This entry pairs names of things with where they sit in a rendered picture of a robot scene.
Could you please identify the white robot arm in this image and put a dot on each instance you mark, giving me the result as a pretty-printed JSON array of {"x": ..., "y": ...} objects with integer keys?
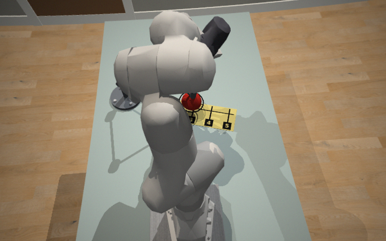
[{"x": 181, "y": 60}]

